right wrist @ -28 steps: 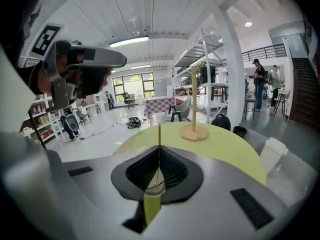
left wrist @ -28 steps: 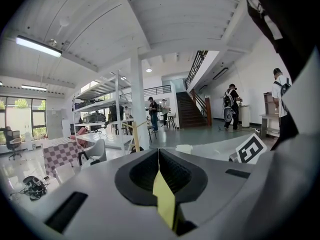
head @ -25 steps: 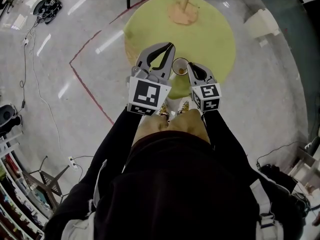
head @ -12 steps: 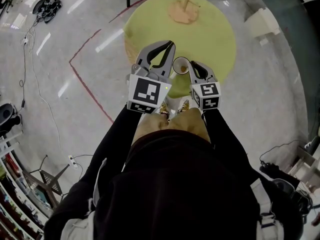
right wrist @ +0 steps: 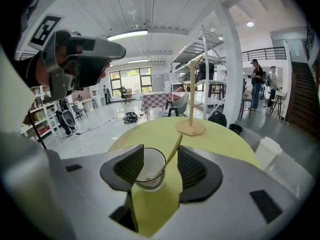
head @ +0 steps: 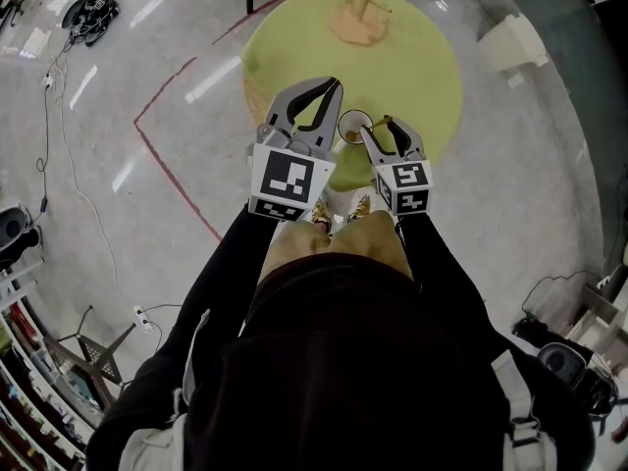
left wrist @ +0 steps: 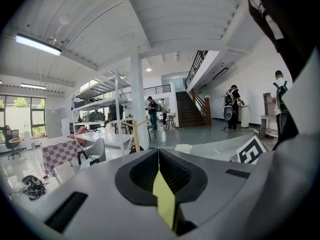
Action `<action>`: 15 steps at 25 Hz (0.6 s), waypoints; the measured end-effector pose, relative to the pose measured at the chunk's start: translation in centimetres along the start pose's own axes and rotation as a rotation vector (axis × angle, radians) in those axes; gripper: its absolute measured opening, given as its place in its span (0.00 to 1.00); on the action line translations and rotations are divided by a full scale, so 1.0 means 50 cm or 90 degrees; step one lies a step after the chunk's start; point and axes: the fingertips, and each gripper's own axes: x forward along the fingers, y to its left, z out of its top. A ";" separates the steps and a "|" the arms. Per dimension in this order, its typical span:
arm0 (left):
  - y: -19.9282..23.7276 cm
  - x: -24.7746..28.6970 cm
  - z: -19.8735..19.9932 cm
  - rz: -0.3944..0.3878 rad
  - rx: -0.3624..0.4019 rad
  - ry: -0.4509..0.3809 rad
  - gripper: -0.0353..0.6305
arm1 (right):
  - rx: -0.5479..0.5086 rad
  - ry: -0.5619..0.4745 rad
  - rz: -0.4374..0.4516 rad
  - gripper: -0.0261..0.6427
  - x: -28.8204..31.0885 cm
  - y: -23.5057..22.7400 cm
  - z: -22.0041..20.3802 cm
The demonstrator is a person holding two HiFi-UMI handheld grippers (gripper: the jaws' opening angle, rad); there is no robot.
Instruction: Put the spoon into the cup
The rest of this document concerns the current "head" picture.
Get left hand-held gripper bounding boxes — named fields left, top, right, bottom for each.
left=247, top=76, right=345, bottom=223

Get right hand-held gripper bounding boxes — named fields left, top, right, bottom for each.
left=359, top=118, right=435, bottom=217

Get white mug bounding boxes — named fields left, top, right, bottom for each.
left=336, top=109, right=372, bottom=154

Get person's right forearm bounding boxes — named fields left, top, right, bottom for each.
left=396, top=212, right=493, bottom=358

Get person's left forearm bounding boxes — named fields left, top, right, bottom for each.
left=180, top=203, right=282, bottom=358

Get wooden stand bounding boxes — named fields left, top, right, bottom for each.
left=327, top=0, right=394, bottom=46

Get round wooden table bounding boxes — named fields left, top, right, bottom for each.
left=243, top=71, right=272, bottom=130

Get person's right shoe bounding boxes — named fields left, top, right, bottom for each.
left=345, top=194, right=372, bottom=226

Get person's shoe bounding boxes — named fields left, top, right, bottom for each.
left=345, top=194, right=372, bottom=226
left=311, top=198, right=332, bottom=231

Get green tablecloth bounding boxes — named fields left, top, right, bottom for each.
left=239, top=0, right=465, bottom=193

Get person's beige trousers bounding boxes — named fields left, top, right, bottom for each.
left=257, top=209, right=416, bottom=285

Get person's left shoe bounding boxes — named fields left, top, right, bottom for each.
left=311, top=198, right=332, bottom=231

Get white storage box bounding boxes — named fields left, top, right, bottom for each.
left=478, top=13, right=550, bottom=75

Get person's black hoodie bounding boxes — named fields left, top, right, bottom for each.
left=85, top=252, right=598, bottom=471

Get grey round stool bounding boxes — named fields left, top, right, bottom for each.
left=0, top=204, right=43, bottom=265

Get black metal side table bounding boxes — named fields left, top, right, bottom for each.
left=43, top=304, right=137, bottom=412

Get white goods shelf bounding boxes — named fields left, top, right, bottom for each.
left=0, top=301, right=100, bottom=471

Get white floor cable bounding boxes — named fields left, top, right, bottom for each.
left=46, top=61, right=125, bottom=309

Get black round device with cables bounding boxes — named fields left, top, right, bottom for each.
left=61, top=0, right=121, bottom=48

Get white left shoulder strap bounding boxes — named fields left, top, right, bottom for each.
left=117, top=309, right=213, bottom=471

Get white shoulder strap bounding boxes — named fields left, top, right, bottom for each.
left=490, top=350, right=561, bottom=471
left=117, top=309, right=213, bottom=471

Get white right shoulder strap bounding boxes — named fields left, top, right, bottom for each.
left=490, top=350, right=561, bottom=471

